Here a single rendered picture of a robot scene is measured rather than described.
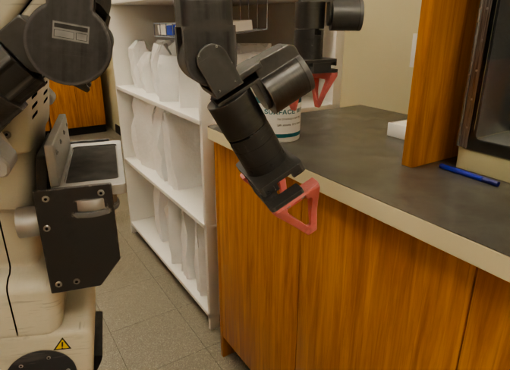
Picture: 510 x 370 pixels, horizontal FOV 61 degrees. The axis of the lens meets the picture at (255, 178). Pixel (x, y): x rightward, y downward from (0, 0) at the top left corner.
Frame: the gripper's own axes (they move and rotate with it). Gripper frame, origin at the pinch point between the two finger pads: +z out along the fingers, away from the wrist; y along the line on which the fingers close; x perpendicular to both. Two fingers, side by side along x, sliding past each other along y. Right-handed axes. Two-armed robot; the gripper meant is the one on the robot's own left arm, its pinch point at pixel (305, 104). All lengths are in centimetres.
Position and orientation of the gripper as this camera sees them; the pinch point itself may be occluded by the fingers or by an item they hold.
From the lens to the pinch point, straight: 90.0
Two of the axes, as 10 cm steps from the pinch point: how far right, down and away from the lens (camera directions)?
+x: -5.4, -2.9, 7.9
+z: 0.0, 9.4, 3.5
